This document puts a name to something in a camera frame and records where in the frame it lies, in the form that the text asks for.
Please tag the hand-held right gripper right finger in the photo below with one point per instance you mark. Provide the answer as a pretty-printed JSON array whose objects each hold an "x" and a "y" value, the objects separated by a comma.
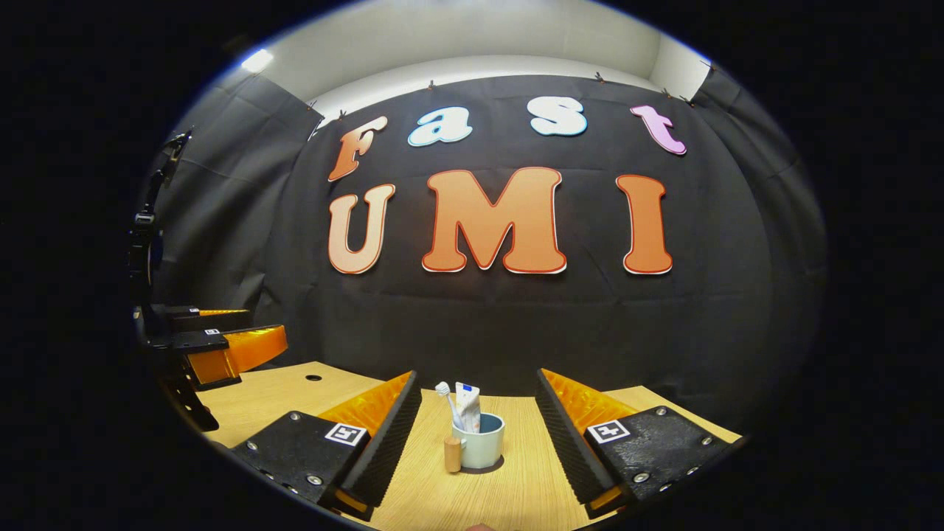
[{"x": 571, "y": 442}]

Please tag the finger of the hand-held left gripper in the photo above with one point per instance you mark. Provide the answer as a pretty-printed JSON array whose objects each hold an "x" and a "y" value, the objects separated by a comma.
[
  {"x": 203, "y": 318},
  {"x": 199, "y": 341}
]

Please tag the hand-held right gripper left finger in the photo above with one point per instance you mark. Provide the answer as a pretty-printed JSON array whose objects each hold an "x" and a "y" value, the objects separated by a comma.
[{"x": 383, "y": 442}]

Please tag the white toothbrush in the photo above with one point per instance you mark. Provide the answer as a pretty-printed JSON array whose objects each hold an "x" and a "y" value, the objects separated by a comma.
[{"x": 442, "y": 389}]

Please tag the dark brown round coaster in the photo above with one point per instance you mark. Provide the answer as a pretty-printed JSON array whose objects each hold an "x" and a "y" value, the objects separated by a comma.
[{"x": 495, "y": 467}]

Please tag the white toothpaste tube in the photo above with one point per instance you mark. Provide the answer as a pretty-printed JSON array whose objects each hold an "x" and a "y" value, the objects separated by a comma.
[{"x": 467, "y": 405}]

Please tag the wooden desktop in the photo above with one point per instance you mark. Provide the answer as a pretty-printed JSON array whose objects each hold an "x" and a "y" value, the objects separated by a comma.
[{"x": 509, "y": 494}]

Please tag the black backdrop cloth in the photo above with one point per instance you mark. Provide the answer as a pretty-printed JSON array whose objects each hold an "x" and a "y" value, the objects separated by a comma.
[{"x": 516, "y": 317}]

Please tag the ceiling light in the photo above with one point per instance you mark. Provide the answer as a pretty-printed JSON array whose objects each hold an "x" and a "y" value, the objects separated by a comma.
[{"x": 257, "y": 60}]

